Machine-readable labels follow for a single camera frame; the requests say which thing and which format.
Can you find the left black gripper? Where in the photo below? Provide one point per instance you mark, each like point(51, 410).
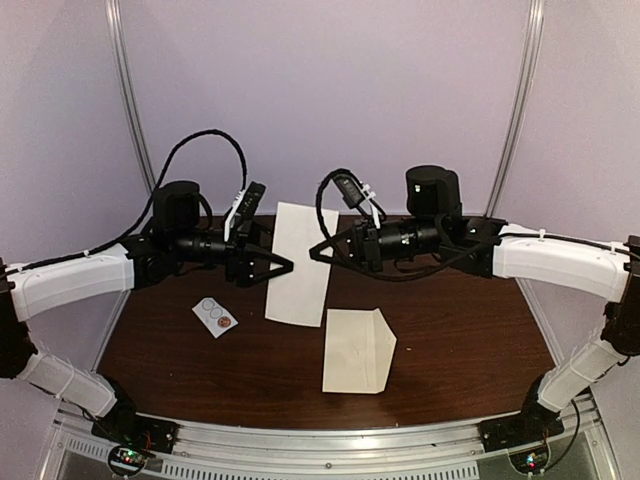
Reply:
point(239, 264)

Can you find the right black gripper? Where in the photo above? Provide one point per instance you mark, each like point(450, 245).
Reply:
point(372, 259)

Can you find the white letter paper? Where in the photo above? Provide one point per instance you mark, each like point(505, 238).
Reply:
point(298, 297)

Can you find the cream paper envelope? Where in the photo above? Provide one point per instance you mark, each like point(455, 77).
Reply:
point(358, 353)

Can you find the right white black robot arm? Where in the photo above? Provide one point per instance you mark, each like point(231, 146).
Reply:
point(436, 235)

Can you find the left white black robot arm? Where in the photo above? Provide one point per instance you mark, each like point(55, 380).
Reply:
point(172, 237)

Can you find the sticker sheet with wax seal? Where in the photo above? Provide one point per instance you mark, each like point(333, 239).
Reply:
point(217, 319)

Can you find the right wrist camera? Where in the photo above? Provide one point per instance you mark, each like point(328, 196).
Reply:
point(360, 197)

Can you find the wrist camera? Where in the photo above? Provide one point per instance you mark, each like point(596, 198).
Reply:
point(360, 197)
point(243, 207)

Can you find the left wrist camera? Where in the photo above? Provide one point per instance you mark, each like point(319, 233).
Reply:
point(243, 207)

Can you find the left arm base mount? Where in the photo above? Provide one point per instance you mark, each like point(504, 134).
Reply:
point(138, 449)

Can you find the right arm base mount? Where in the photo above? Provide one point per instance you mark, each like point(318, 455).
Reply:
point(524, 435)

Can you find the left aluminium frame post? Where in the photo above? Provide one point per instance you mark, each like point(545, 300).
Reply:
point(118, 41)

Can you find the aluminium frame post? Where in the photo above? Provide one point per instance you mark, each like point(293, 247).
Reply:
point(533, 34)
point(118, 41)

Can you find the right aluminium frame post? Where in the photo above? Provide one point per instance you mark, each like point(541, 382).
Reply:
point(533, 34)

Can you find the front aluminium rail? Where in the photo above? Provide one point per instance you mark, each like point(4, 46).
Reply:
point(450, 450)

